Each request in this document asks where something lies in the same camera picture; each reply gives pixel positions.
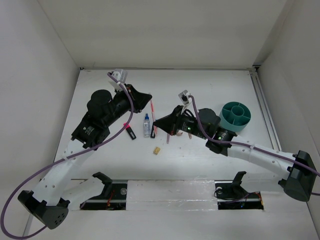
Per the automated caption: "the teal round divided organizer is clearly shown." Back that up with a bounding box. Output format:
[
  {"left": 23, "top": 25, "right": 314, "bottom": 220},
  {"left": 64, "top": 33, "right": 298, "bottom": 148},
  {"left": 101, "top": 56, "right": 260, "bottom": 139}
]
[{"left": 219, "top": 101, "right": 251, "bottom": 133}]

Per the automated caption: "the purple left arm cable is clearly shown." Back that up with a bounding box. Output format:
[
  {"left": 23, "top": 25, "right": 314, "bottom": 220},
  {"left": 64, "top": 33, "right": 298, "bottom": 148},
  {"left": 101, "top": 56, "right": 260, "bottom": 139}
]
[{"left": 0, "top": 71, "right": 135, "bottom": 238}]

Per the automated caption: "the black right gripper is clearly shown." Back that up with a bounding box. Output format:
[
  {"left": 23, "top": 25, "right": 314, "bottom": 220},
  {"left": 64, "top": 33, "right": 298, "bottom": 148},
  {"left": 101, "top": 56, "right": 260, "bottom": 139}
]
[{"left": 153, "top": 105, "right": 209, "bottom": 140}]

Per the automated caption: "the clear spray bottle blue cap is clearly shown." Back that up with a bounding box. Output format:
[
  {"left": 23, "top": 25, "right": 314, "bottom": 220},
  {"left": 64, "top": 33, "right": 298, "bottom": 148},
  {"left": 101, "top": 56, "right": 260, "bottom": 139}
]
[{"left": 143, "top": 113, "right": 151, "bottom": 138}]

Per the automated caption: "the tan rectangular eraser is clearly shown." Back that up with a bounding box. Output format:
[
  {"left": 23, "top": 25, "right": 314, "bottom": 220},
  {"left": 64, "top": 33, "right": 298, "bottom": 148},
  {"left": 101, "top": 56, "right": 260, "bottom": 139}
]
[{"left": 153, "top": 147, "right": 161, "bottom": 155}]

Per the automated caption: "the blue and black highlighter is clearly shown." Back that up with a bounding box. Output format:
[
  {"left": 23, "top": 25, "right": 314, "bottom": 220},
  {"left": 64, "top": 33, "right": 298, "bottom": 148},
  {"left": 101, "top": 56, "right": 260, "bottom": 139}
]
[{"left": 150, "top": 125, "right": 156, "bottom": 139}]

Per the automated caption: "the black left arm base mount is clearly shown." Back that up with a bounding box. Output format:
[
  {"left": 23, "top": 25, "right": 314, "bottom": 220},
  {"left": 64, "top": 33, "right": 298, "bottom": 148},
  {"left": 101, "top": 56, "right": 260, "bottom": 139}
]
[{"left": 80, "top": 172, "right": 128, "bottom": 211}]

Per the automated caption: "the pink pen with clear cap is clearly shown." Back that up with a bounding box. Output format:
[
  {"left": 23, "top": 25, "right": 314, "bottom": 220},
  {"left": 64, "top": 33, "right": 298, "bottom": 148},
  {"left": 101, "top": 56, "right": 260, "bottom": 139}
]
[{"left": 150, "top": 100, "right": 158, "bottom": 136}]

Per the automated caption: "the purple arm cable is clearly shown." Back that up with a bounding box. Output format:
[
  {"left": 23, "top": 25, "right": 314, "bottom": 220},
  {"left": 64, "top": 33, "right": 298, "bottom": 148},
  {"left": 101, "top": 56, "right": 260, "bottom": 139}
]
[
  {"left": 187, "top": 94, "right": 320, "bottom": 196},
  {"left": 0, "top": 71, "right": 135, "bottom": 238}
]

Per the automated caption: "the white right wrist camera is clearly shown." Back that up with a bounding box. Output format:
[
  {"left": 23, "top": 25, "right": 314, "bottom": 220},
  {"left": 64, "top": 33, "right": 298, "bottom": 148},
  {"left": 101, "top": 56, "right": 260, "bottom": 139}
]
[{"left": 178, "top": 90, "right": 190, "bottom": 105}]

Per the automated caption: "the pink and black highlighter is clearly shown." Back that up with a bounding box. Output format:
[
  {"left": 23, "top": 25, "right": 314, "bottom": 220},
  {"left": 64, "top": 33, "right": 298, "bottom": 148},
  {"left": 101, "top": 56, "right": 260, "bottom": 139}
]
[{"left": 123, "top": 122, "right": 137, "bottom": 140}]

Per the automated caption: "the aluminium rail at right edge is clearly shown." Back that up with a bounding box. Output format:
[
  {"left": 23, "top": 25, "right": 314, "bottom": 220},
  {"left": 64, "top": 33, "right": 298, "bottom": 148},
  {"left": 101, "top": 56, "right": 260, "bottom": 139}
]
[{"left": 248, "top": 65, "right": 282, "bottom": 151}]

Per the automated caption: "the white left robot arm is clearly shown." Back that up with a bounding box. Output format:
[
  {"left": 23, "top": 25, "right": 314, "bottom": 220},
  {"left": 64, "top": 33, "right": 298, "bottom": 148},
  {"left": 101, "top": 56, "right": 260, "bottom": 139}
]
[{"left": 18, "top": 84, "right": 152, "bottom": 230}]

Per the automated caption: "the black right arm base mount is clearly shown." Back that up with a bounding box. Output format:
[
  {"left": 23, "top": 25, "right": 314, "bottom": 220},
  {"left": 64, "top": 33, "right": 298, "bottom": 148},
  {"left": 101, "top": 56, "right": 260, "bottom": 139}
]
[{"left": 213, "top": 171, "right": 264, "bottom": 210}]

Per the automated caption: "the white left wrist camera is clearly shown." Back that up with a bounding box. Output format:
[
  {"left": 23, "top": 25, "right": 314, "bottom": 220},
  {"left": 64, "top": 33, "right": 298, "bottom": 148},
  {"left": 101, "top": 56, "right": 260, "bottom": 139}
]
[{"left": 107, "top": 68, "right": 128, "bottom": 91}]

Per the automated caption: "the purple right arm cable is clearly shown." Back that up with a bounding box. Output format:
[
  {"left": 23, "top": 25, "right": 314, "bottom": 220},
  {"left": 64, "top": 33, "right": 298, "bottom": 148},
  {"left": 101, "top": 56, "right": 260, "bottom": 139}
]
[{"left": 187, "top": 94, "right": 320, "bottom": 196}]

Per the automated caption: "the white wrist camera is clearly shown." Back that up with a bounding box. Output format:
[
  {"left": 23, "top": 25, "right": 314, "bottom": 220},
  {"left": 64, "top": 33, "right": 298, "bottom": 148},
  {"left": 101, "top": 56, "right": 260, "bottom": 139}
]
[
  {"left": 107, "top": 68, "right": 128, "bottom": 91},
  {"left": 178, "top": 90, "right": 190, "bottom": 105}
]

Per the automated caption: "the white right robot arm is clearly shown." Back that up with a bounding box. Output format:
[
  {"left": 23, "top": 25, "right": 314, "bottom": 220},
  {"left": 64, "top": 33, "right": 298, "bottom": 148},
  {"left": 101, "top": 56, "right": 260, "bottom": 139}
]
[{"left": 153, "top": 105, "right": 319, "bottom": 202}]

